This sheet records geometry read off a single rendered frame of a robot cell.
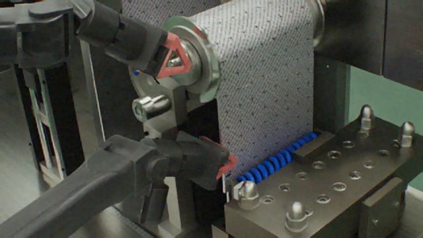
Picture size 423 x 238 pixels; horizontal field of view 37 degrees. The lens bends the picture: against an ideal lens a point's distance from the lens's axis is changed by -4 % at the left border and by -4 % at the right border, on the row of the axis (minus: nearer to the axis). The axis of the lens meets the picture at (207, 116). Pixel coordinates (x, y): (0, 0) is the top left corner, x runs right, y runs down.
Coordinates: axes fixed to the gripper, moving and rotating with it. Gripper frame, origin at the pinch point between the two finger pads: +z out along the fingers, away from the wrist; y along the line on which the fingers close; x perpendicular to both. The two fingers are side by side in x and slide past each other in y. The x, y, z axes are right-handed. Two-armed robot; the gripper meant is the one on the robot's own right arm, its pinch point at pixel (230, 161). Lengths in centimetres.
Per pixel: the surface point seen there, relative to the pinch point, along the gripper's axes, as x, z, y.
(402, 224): -3.3, 28.4, 21.6
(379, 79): 13, 244, -110
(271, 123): 7.5, 7.3, 0.3
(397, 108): 2, 225, -84
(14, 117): -19, 2, -75
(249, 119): 7.7, 0.9, 0.2
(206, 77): 13.2, -10.5, -1.5
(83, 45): 8.5, -6.3, -41.4
